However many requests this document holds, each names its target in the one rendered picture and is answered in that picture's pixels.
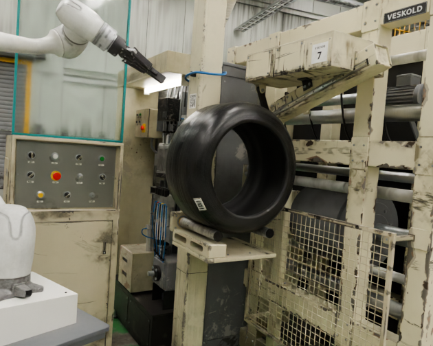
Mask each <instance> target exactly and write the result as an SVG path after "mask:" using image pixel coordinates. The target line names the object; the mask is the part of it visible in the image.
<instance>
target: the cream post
mask: <svg viewBox="0 0 433 346"><path fill-rule="evenodd" d="M226 8H227V0H195V7H194V18H193V28H192V48H191V58H190V72H191V71H204V72H210V73H222V65H223V47H224V37H225V18H226ZM194 93H196V94H197V97H196V107H195V108H189V100H190V94H194ZM220 94H221V76H213V75H206V74H200V73H197V74H196V77H191V76H190V78H189V89H188V108H187V118H188V117H189V116H190V115H192V114H193V113H194V112H196V111H197V110H199V109H201V108H203V107H206V106H210V105H213V104H220ZM216 151H217V150H216ZM216 151H215V153H214V157H213V160H212V184H213V187H214V171H215V161H216ZM207 275H208V264H207V263H206V262H204V261H202V260H200V259H199V258H197V257H195V256H193V255H191V254H189V253H187V252H186V251H184V250H182V249H180V248H179V247H178V251H177V270H176V281H175V300H174V311H173V331H172V343H171V346H202V342H203V324H204V314H205V304H206V285H207Z"/></svg>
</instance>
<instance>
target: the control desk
mask: <svg viewBox="0 0 433 346"><path fill-rule="evenodd" d="M123 151H124V144H123V143H116V142H106V141H88V140H79V139H61V138H51V137H33V136H24V135H6V147H5V165H4V181H3V201H4V202H5V204H13V205H21V206H24V207H26V208H27V210H29V211H30V213H31V214H32V217H33V219H34V222H35V226H36V239H35V247H34V258H33V262H32V268H31V272H35V273H37V274H39V275H41V276H43V277H45V278H47V279H49V280H51V281H53V282H55V283H57V284H59V285H61V286H63V287H65V288H67V289H69V290H71V291H73V292H75V293H77V294H78V302H77V308H79V309H81V310H83V311H84V312H86V313H88V314H90V315H92V316H94V317H96V318H97V319H100V320H101V321H103V322H105V323H107V324H109V325H110V328H109V331H108V332H105V337H104V338H102V339H100V340H97V341H94V342H92V343H89V344H86V345H83V346H111V344H112V331H113V309H114V297H115V274H116V263H117V251H118V229H119V217H120V211H119V209H120V197H121V185H122V163H123Z"/></svg>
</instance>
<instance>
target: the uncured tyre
mask: <svg viewBox="0 0 433 346"><path fill-rule="evenodd" d="M231 129H232V130H233V131H235V132H236V133H237V134H238V135H239V137H240V138H241V139H242V140H243V143H244V144H245V147H246V150H247V155H248V161H249V166H248V172H247V177H246V179H245V182H244V184H243V186H242V188H241V190H240V191H239V193H238V194H237V195H236V196H235V197H233V199H231V200H229V201H228V202H226V203H223V204H222V203H221V202H220V200H219V199H218V197H217V195H216V193H215V190H214V187H213V184H212V160H213V157H214V153H215V151H216V149H217V146H218V145H219V143H220V141H221V140H222V138H223V137H224V136H225V135H226V134H227V133H228V132H229V131H230V130H231ZM165 169H166V181H167V184H168V188H169V191H170V194H171V196H172V198H173V199H174V201H175V202H176V204H177V206H178V207H179V208H180V210H182V211H183V212H184V213H185V214H186V215H187V217H189V218H190V219H192V220H194V221H195V222H198V223H200V224H203V225H205V226H207V227H210V228H213V229H216V230H217V231H220V232H222V233H228V234H243V233H251V232H253V231H257V230H259V229H261V228H263V227H264V226H266V225H267V224H269V223H270V222H271V221H272V220H273V219H274V218H275V217H276V216H277V215H278V214H279V213H280V212H281V211H282V209H283V207H284V206H285V204H286V203H287V201H288V199H289V196H290V194H291V191H292V188H293V184H294V180H295V175H296V155H295V150H294V147H293V142H292V140H291V137H290V135H289V133H288V131H287V129H286V127H285V125H284V124H283V123H282V122H281V121H280V119H279V118H278V117H277V116H276V115H274V114H273V113H272V112H271V111H269V110H268V109H266V108H264V107H262V106H259V105H257V104H253V103H250V102H230V103H224V104H213V105H210V106H206V107H203V108H201V109H199V110H197V111H196V112H194V113H193V114H192V115H190V116H189V117H188V118H187V119H185V120H184V121H183V122H182V124H181V125H180V126H179V127H178V129H177V130H176V131H175V133H174V135H173V137H172V139H171V141H170V144H169V147H168V151H167V154H166V166H165ZM194 198H201V199H202V201H203V203H204V205H205V207H206V209H207V210H205V211H199V209H198V207H197V205H196V203H195V201H194Z"/></svg>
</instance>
